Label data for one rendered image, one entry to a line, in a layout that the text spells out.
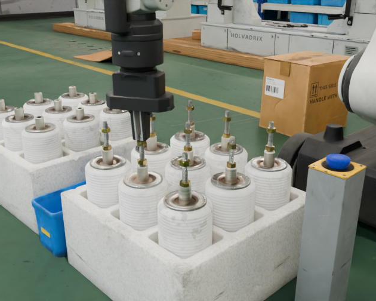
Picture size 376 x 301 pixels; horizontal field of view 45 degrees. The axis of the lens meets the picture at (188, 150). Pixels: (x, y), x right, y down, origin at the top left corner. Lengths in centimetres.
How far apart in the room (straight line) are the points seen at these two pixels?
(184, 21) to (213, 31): 72
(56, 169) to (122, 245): 39
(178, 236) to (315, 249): 25
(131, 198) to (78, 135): 43
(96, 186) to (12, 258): 32
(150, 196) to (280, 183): 26
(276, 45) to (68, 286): 251
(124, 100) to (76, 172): 45
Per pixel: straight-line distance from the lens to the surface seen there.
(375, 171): 114
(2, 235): 125
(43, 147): 118
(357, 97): 100
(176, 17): 423
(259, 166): 93
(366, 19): 294
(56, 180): 118
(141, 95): 78
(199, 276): 76
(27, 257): 115
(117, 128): 129
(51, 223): 108
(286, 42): 317
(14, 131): 128
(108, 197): 94
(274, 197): 93
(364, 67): 100
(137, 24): 75
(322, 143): 122
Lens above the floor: 61
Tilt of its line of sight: 21 degrees down
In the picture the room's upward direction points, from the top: straight up
